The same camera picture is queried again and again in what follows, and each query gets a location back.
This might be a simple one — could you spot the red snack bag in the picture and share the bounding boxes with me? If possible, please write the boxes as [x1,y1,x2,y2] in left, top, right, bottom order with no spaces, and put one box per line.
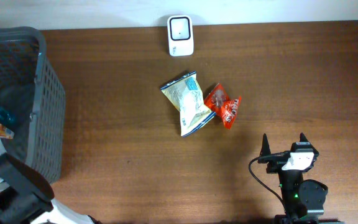
[204,83,242,129]

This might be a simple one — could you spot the cream blue chips bag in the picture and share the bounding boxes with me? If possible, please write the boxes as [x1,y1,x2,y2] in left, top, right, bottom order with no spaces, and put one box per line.
[160,71,216,137]

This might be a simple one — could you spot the small orange box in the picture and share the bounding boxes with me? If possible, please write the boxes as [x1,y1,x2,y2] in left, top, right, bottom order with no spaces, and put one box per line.
[0,124,14,139]

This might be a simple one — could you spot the blue drink bottle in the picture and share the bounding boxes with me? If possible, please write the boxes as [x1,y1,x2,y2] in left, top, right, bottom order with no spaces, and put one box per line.
[0,106,17,129]

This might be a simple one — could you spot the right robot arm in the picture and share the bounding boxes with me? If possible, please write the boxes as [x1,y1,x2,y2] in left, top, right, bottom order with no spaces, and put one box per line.
[248,133,340,224]

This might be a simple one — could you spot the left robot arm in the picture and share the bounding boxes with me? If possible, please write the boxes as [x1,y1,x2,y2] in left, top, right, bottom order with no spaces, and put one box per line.
[0,140,99,224]

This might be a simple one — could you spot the white barcode scanner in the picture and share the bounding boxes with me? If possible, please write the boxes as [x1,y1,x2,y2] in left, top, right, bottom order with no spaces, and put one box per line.
[167,15,194,57]

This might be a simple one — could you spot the grey plastic mesh basket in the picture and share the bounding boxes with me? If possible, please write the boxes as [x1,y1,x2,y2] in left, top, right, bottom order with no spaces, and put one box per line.
[0,27,66,183]

